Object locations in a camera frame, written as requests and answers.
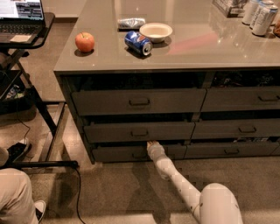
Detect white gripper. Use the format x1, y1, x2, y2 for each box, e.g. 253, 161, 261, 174
147, 141, 166, 162

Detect grey drawer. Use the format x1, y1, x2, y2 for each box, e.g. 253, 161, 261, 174
72, 88, 206, 116
201, 87, 280, 112
192, 119, 280, 139
84, 122, 194, 143
185, 142, 279, 158
92, 144, 186, 163

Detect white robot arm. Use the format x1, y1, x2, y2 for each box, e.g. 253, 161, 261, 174
147, 141, 243, 224

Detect open laptop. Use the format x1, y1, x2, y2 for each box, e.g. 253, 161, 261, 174
0, 0, 46, 44

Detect grey counter cabinet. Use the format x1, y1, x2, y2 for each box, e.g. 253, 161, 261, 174
54, 0, 280, 162

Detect blue pepsi can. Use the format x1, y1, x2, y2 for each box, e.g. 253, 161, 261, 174
124, 31, 152, 56

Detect white bowl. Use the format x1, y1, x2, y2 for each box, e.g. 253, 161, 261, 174
139, 23, 172, 43

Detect red apple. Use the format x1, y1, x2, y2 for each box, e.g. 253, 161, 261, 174
75, 32, 95, 53

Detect black sneaker near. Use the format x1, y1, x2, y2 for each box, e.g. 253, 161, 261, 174
34, 200, 46, 221

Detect black sneaker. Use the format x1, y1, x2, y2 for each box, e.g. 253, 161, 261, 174
34, 200, 46, 221
8, 138, 30, 162

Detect black sneaker far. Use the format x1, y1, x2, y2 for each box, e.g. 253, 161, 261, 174
8, 138, 30, 162

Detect black laptop stand cart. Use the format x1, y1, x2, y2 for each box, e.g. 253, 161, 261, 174
0, 12, 79, 169

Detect person leg beige trousers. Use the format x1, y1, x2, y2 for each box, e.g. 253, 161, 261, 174
0, 145, 39, 224

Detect cardboard box on counter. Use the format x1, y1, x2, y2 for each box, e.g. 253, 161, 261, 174
212, 0, 248, 18

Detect white can back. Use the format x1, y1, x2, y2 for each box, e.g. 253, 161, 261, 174
242, 0, 261, 25

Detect white can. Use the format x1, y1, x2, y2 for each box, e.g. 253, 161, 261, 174
242, 0, 261, 25
252, 4, 278, 36
249, 0, 274, 29

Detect brown item counter edge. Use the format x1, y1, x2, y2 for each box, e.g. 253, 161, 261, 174
273, 19, 280, 38

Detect white can front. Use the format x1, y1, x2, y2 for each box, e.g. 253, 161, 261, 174
252, 4, 278, 36

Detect white can middle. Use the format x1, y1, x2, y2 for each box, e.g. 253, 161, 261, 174
249, 0, 274, 29

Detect black cable on floor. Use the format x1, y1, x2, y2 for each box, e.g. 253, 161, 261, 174
73, 166, 87, 224

